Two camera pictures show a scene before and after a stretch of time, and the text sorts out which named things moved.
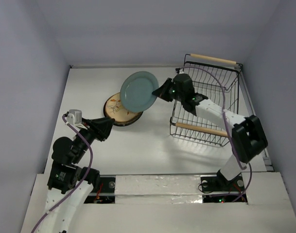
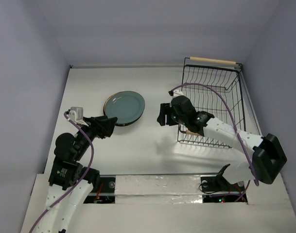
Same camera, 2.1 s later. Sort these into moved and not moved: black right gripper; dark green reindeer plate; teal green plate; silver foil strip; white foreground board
Moved: black right gripper; teal green plate
Not moved: white foreground board; dark green reindeer plate; silver foil strip
